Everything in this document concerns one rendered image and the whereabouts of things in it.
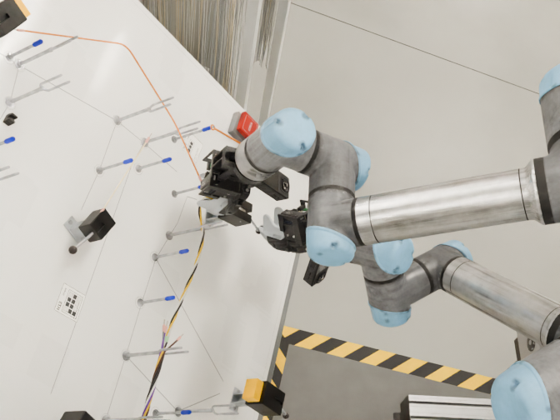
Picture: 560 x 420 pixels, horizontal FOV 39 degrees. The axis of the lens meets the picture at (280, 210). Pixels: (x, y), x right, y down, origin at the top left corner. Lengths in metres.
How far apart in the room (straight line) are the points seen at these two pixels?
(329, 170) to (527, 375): 0.42
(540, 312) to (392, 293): 0.27
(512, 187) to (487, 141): 2.18
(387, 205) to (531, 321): 0.33
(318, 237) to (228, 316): 0.47
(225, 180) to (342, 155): 0.23
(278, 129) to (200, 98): 0.48
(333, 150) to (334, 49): 2.18
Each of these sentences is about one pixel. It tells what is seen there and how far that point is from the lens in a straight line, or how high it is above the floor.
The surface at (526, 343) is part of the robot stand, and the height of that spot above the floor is 1.07.
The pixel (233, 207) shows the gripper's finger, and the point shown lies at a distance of 1.42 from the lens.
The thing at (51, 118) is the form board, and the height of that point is 1.37.
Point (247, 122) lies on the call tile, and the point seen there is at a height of 1.11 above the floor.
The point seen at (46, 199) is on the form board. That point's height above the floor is 1.33.
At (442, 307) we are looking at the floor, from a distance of 2.86.
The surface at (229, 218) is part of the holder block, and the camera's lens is 1.54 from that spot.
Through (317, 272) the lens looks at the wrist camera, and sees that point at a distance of 1.55.
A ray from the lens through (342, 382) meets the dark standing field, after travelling 2.65.
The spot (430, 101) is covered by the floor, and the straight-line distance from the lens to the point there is 3.36.
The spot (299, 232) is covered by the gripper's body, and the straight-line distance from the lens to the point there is 1.51.
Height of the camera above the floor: 2.46
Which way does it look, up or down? 58 degrees down
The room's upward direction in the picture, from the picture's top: 14 degrees clockwise
